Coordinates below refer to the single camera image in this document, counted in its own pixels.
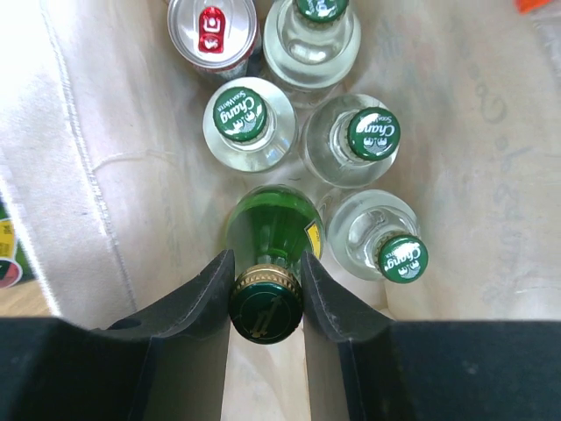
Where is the clear Chang soda bottle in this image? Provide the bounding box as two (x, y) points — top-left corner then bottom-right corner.
(263, 0), (361, 109)
(318, 189), (429, 284)
(299, 94), (401, 189)
(202, 77), (299, 174)

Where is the green Perrier bottle red label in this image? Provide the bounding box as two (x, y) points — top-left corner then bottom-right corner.
(0, 203), (35, 289)

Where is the red soda can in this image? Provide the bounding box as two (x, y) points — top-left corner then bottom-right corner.
(167, 0), (263, 86)

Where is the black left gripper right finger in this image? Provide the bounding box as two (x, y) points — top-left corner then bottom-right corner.
(301, 253), (560, 420)

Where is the green Perrier bottle yellow label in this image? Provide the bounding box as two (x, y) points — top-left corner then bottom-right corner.
(225, 184), (325, 345)

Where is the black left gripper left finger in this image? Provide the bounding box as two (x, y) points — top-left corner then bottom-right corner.
(1, 251), (234, 420)

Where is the beige canvas tote bag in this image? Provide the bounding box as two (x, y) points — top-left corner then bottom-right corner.
(1, 1), (560, 420)

